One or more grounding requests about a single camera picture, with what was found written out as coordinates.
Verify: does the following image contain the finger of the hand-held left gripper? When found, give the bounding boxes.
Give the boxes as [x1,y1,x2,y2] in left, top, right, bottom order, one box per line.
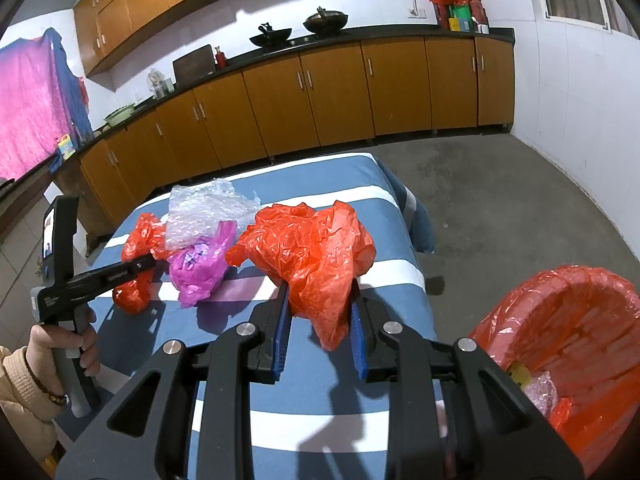
[107,253,158,291]

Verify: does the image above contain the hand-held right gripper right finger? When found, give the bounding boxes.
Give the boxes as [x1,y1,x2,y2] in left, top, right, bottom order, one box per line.
[350,280,586,480]

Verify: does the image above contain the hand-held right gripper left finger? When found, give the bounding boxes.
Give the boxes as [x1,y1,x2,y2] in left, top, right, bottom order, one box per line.
[55,280,293,480]

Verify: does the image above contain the small red plastic bag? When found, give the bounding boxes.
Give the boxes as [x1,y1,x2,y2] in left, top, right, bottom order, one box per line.
[112,212,168,316]

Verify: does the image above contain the large red plastic bag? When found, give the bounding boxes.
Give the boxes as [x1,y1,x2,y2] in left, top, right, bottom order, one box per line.
[225,201,377,352]

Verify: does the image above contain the large clear bubble wrap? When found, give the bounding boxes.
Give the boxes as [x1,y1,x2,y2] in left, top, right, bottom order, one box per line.
[522,371,558,413]

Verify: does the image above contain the red lined waste basket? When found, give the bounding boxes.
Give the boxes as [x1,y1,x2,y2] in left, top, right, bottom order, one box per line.
[469,265,640,478]

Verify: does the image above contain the person's left forearm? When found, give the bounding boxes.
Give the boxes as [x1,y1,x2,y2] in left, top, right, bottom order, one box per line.
[0,345,63,461]

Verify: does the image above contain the person's left hand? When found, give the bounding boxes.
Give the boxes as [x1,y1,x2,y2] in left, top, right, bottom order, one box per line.
[27,306,102,396]

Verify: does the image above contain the purple plastic bag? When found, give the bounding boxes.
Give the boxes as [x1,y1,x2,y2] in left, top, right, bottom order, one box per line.
[168,220,238,309]

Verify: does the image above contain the small clear bubble wrap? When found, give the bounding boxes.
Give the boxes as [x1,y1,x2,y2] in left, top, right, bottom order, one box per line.
[166,177,262,251]

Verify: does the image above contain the green basin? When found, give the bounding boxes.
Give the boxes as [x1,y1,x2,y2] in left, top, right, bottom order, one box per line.
[104,104,137,127]

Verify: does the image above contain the blue white striped tablecloth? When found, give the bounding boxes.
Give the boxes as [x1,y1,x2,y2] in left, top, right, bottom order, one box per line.
[52,152,441,480]

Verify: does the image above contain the glass jar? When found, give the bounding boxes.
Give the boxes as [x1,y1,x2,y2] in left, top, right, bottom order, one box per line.
[147,69,173,100]

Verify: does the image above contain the pink blue blanket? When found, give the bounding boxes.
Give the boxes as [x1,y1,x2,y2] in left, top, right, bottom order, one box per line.
[0,27,93,183]

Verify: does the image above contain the brown cutting board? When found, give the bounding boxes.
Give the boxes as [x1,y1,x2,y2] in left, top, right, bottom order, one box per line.
[172,44,216,86]

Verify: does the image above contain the wooden base cabinets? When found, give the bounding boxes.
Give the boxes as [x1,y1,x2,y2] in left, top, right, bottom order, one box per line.
[55,35,516,241]

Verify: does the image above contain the open black wok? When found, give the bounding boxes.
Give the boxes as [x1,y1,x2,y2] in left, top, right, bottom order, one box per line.
[249,22,293,50]

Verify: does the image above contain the lidded black wok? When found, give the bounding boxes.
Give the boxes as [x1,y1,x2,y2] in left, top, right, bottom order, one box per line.
[303,6,348,37]

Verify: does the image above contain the black countertop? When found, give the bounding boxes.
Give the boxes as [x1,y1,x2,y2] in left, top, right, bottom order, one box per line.
[50,26,516,161]

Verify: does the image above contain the red bag with boxes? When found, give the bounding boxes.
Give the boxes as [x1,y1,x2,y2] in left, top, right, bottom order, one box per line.
[429,0,485,31]

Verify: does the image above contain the beaded bracelet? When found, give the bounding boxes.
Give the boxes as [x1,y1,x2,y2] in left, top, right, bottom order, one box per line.
[24,352,70,407]

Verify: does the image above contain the long wooden wall cabinets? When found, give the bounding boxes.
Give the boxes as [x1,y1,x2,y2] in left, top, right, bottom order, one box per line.
[72,0,235,78]

